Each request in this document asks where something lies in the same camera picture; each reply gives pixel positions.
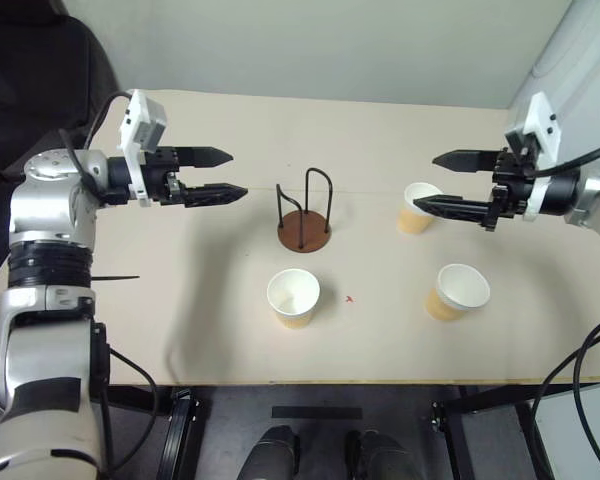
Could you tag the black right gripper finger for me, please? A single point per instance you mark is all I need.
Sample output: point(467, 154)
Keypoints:
point(465, 160)
point(450, 207)

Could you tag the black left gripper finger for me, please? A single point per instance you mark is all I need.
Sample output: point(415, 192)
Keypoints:
point(202, 157)
point(210, 195)

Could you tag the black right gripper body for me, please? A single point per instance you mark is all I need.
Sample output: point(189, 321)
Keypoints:
point(510, 187)

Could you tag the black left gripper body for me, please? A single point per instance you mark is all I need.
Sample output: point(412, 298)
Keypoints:
point(157, 180)

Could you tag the tan paper cup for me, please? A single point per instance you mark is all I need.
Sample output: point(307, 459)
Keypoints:
point(410, 220)
point(462, 287)
point(292, 295)

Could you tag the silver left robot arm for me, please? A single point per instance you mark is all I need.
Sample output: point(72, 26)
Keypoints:
point(45, 200)

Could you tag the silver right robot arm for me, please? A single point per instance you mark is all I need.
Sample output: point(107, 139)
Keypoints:
point(595, 195)

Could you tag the black zip tie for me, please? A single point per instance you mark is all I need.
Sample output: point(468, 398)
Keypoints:
point(115, 277)

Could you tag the black metal table leg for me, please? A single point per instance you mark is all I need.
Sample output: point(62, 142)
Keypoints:
point(180, 440)
point(452, 440)

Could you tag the white flat panel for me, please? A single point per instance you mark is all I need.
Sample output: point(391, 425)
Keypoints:
point(560, 440)

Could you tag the dark rounded shape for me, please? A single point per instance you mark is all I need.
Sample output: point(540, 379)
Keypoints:
point(385, 457)
point(272, 455)

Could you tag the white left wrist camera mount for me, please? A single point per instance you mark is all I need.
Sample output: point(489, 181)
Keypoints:
point(135, 125)

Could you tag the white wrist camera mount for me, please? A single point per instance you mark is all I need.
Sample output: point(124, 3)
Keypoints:
point(542, 125)
point(135, 125)

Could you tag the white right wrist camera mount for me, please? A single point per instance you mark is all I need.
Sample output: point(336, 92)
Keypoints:
point(542, 125)

